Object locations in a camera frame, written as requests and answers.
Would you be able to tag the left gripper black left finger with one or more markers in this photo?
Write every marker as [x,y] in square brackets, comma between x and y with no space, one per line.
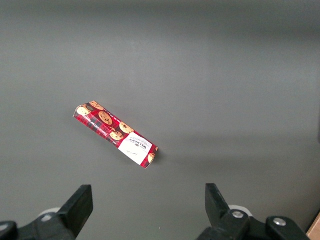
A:
[77,210]

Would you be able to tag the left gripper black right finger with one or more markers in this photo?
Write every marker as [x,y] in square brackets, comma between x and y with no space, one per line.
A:
[220,212]

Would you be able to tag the red cookie box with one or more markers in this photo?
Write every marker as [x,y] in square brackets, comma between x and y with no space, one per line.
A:
[112,125]

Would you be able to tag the grey table mat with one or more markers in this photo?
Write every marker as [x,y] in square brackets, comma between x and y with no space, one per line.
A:
[200,75]

